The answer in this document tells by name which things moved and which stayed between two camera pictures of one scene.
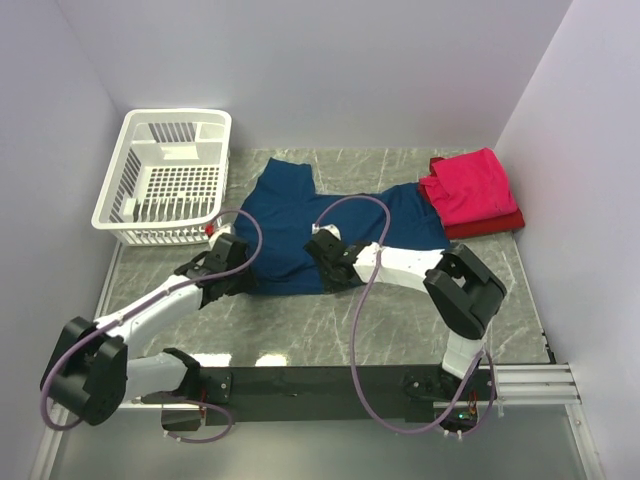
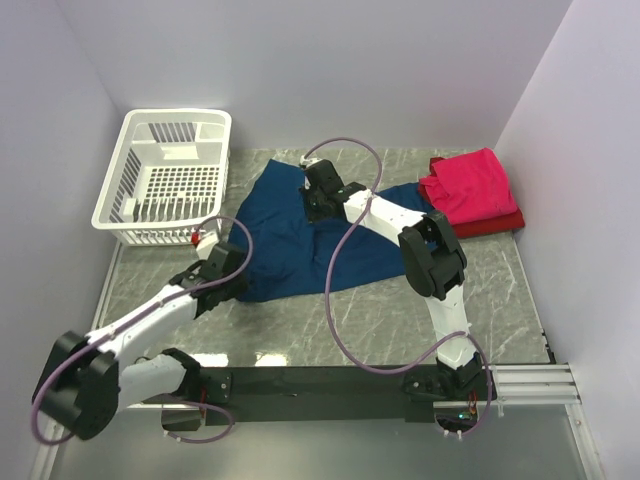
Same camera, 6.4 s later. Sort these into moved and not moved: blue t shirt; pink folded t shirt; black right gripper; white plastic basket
Moved: black right gripper
Not moved: blue t shirt; pink folded t shirt; white plastic basket
